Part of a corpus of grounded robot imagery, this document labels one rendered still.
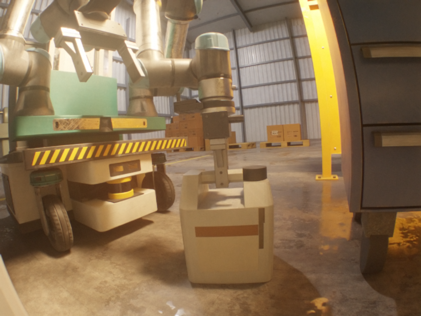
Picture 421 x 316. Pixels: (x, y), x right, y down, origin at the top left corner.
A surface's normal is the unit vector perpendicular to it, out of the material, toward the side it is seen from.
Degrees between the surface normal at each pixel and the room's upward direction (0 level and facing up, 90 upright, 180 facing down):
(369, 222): 90
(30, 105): 72
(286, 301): 0
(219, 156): 120
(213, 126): 90
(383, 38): 90
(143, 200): 90
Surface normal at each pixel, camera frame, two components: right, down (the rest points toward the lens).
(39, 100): 0.83, -0.33
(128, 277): -0.07, -0.99
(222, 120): -0.13, 0.09
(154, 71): 0.35, 0.26
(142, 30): -0.27, -0.22
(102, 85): 0.85, -0.02
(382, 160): -0.52, 0.11
